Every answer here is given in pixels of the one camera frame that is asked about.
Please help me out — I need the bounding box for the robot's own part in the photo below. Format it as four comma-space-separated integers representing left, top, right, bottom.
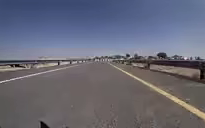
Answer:
39, 120, 51, 128

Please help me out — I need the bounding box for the dark tree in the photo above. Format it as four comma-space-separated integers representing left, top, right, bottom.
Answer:
156, 51, 168, 60

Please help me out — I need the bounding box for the distant row of buildings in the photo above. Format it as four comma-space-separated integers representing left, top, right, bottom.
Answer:
93, 53, 204, 62

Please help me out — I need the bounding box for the painted road edge line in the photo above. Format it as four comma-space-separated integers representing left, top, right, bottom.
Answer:
107, 62, 205, 127

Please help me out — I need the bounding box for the white painted line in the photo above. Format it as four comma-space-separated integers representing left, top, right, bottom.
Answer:
0, 63, 88, 87

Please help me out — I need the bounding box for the grey asphalt road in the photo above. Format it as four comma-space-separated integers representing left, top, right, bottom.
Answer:
0, 61, 205, 128

